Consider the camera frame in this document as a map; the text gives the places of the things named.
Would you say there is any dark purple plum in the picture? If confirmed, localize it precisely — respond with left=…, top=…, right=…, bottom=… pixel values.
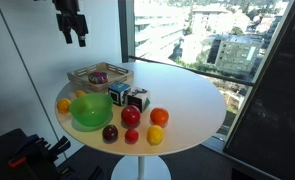
left=101, top=124, right=119, bottom=142

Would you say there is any orange fruit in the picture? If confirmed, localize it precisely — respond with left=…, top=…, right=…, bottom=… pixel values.
left=149, top=106, right=170, bottom=128

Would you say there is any white table pedestal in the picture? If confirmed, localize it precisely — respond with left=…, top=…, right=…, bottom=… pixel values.
left=110, top=154, right=172, bottom=180

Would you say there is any green plastic bowl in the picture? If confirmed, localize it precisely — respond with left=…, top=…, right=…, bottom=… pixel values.
left=68, top=92, right=114, bottom=128

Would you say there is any yellow banana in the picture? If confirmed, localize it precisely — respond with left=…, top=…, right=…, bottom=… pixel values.
left=74, top=89, right=88, bottom=99

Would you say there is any small red tomato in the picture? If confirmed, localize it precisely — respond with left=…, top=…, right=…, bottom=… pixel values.
left=124, top=128, right=140, bottom=144

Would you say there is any black side panel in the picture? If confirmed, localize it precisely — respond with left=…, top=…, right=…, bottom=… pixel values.
left=222, top=0, right=295, bottom=180

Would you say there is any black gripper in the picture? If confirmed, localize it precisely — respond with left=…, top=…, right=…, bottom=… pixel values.
left=55, top=13, right=89, bottom=48

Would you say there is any yellow-orange round fruit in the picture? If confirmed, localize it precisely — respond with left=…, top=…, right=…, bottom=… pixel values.
left=55, top=97, right=72, bottom=114

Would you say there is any grey apartment building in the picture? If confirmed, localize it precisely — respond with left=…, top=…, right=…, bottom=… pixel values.
left=214, top=33, right=265, bottom=75

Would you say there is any black tool bag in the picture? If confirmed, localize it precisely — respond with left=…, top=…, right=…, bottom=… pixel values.
left=0, top=127, right=105, bottom=180

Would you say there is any red apple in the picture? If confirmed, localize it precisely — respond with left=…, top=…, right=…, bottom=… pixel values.
left=120, top=104, right=142, bottom=128

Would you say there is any wooden tray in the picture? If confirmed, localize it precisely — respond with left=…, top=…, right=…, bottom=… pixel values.
left=66, top=61, right=135, bottom=93

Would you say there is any white and black picture block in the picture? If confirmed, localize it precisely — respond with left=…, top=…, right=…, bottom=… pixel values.
left=126, top=87, right=152, bottom=113

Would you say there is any yellow lemon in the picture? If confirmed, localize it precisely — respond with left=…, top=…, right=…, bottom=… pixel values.
left=146, top=124, right=165, bottom=146

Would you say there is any colourful picture block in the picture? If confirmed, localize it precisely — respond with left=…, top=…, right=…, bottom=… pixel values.
left=87, top=71, right=109, bottom=85

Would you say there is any blue picture block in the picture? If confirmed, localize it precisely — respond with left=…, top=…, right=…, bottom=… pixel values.
left=107, top=81, right=132, bottom=108

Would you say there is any dark window rail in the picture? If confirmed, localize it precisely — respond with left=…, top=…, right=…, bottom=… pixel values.
left=128, top=55, right=255, bottom=87

